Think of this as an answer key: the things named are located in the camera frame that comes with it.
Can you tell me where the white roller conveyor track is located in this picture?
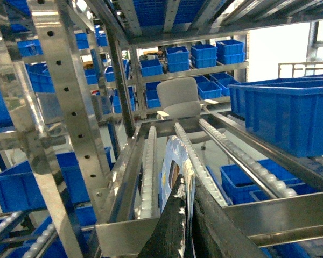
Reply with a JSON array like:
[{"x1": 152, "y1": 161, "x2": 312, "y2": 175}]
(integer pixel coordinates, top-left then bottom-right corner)
[{"x1": 174, "y1": 123, "x2": 228, "y2": 207}]

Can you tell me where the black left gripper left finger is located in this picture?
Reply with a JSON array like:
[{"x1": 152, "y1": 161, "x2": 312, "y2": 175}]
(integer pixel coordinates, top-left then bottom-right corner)
[{"x1": 144, "y1": 175, "x2": 186, "y2": 257}]

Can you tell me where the flower gift bag with figures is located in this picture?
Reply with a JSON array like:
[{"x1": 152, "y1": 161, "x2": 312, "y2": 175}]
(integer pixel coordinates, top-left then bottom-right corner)
[{"x1": 160, "y1": 135, "x2": 195, "y2": 257}]

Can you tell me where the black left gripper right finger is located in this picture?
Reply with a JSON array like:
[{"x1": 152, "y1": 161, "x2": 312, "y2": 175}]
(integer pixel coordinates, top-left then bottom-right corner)
[{"x1": 191, "y1": 178, "x2": 266, "y2": 257}]

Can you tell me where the steel rack upright post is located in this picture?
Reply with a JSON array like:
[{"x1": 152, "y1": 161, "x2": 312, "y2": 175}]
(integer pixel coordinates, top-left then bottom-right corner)
[{"x1": 27, "y1": 1, "x2": 110, "y2": 257}]

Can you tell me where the large blue plastic crate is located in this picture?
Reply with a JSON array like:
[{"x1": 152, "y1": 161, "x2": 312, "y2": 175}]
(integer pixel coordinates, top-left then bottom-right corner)
[{"x1": 229, "y1": 77, "x2": 323, "y2": 157}]

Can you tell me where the steel rack front rail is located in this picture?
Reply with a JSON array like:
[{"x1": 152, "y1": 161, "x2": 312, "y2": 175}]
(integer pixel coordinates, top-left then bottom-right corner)
[{"x1": 95, "y1": 192, "x2": 323, "y2": 257}]

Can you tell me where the grey office chair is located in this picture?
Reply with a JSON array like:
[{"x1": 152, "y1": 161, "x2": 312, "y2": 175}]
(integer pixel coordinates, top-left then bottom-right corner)
[{"x1": 155, "y1": 77, "x2": 227, "y2": 151}]

